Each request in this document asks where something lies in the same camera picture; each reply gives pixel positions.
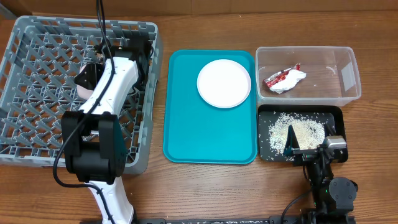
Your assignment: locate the black tray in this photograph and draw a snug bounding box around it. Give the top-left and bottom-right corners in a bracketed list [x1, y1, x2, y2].
[257, 105, 346, 162]

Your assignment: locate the white tissue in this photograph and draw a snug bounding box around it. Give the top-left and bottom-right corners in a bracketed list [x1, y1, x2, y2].
[269, 69, 307, 94]

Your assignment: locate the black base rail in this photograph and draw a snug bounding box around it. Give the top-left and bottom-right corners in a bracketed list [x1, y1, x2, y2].
[79, 215, 355, 224]

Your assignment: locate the red snack wrapper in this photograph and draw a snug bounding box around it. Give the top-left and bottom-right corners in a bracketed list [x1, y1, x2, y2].
[262, 63, 300, 88]

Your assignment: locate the clear plastic bin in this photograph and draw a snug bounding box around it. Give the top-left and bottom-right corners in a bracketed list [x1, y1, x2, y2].
[255, 46, 362, 106]

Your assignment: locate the teal plastic tray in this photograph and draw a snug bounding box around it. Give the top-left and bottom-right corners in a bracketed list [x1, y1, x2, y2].
[163, 49, 257, 165]

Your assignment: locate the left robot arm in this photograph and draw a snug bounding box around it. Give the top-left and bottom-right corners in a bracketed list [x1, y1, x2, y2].
[60, 35, 153, 223]

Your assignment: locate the grey dishwasher rack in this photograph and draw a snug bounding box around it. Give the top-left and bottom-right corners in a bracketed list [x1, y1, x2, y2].
[1, 16, 163, 174]

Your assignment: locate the white rice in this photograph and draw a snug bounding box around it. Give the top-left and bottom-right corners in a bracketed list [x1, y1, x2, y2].
[258, 111, 325, 162]

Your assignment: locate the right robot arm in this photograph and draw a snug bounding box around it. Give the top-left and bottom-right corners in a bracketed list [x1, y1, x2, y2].
[280, 125, 358, 223]

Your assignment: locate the large white plate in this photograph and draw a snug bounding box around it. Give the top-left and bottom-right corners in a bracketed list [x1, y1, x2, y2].
[197, 59, 251, 109]

